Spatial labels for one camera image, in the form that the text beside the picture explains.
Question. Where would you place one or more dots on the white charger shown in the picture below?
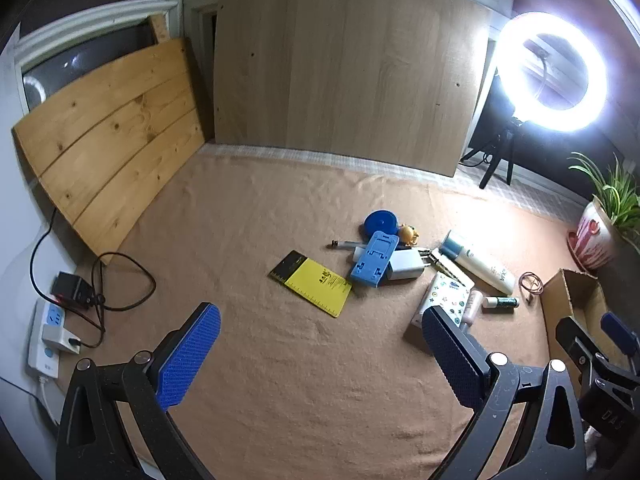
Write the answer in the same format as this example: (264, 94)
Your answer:
(402, 265)

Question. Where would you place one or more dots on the white power strip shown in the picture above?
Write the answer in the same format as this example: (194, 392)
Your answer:
(42, 360)

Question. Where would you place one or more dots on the small black striped tool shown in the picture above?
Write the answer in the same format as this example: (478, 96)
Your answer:
(447, 265)

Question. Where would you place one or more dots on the yellow notepad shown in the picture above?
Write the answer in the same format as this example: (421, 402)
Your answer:
(315, 285)

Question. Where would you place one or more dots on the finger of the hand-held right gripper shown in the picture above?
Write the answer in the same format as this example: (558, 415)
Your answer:
(620, 332)
(575, 347)

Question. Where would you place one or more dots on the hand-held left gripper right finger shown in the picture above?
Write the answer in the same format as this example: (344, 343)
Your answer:
(450, 350)

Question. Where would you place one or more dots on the light wood board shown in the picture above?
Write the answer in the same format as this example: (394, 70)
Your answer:
(340, 70)

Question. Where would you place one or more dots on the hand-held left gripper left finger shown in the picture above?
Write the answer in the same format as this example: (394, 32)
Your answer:
(192, 355)

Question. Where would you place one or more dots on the white checkered cloth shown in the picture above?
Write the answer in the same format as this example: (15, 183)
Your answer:
(525, 195)

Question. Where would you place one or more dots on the black power adapter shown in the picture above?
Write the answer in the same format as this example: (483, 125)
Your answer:
(72, 287)

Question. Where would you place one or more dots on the pine wood board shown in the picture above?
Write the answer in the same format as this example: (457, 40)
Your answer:
(115, 150)

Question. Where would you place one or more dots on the grey pen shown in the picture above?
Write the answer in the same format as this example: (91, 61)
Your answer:
(345, 244)

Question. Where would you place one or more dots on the narrow wooden slat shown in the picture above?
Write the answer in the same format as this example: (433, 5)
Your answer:
(161, 29)

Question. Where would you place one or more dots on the black tripod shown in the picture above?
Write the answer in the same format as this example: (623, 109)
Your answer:
(510, 132)

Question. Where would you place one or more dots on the red white plant pot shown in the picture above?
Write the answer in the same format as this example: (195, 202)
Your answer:
(592, 240)

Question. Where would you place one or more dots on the green spider plant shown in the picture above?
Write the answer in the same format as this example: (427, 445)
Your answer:
(617, 205)

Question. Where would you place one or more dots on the white sunscreen bottle blue cap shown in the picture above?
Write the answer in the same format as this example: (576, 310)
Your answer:
(480, 267)

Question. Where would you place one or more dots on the yellow duck toy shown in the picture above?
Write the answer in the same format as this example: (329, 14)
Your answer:
(407, 234)

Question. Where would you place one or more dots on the small green white tube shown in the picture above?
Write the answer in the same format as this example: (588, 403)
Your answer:
(502, 303)

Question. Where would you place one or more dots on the white plug adapter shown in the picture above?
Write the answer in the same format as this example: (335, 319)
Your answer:
(57, 337)

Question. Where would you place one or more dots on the blue phone stand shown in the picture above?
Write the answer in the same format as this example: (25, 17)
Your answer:
(370, 265)

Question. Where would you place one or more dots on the cardboard box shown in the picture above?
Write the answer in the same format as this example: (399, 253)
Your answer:
(560, 310)

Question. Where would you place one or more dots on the blue round disc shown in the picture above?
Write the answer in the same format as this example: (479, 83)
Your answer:
(380, 221)

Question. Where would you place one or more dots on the white printed box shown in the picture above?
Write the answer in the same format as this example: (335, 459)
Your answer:
(440, 295)

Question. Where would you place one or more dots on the white window frame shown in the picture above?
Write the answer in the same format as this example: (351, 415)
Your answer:
(90, 15)

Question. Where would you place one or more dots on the pink tube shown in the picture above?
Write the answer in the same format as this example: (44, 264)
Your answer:
(472, 305)

